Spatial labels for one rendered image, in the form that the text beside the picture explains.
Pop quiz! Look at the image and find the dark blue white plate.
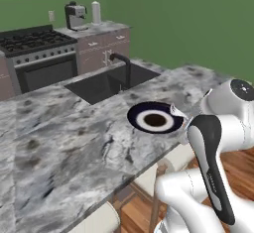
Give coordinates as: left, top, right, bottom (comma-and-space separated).
126, 101, 185, 135

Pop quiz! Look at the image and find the silver spoon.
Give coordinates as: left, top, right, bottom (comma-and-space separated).
170, 103, 189, 119

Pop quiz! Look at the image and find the dark sink basin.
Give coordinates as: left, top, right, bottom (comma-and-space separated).
63, 60, 162, 106

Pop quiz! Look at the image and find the black tap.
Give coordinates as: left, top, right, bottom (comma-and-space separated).
109, 53, 132, 91

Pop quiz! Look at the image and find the brown base cupboard run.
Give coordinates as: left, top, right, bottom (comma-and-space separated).
55, 21, 132, 76

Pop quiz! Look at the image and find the white bar stool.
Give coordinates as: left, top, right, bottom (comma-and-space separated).
162, 143, 196, 175
131, 163, 160, 199
67, 201, 121, 233

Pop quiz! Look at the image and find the steel gas range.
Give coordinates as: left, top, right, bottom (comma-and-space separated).
0, 24, 79, 94

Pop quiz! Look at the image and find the white paper towel roll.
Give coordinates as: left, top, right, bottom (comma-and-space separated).
90, 0, 102, 26

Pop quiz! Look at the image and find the silver coffee machine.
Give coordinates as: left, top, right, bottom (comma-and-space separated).
63, 1, 90, 32

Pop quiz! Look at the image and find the brown narrow base cupboard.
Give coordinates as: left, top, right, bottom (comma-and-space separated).
0, 50, 17, 102

